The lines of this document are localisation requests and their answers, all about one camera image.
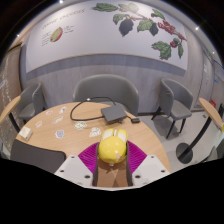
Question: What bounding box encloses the small bluish paper sticker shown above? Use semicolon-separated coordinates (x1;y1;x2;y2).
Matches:
54;129;66;139

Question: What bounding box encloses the small white box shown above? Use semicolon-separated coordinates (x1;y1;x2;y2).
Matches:
18;126;34;141

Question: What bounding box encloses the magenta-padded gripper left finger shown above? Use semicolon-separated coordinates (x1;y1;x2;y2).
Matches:
53;142;100;188

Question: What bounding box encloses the grey upholstered chair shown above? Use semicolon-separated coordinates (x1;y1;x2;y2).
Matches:
72;73;140;117
18;82;48;125
151;77;194;140

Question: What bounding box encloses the dark grey flat box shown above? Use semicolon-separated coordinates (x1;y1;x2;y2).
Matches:
100;105;128;125

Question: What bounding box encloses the black cable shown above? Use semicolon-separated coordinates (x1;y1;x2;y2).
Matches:
69;96;117;122

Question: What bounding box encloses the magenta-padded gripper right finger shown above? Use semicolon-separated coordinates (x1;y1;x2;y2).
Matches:
125;140;172;188

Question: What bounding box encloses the yellow computer mouse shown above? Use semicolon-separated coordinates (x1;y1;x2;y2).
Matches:
97;128;129;165

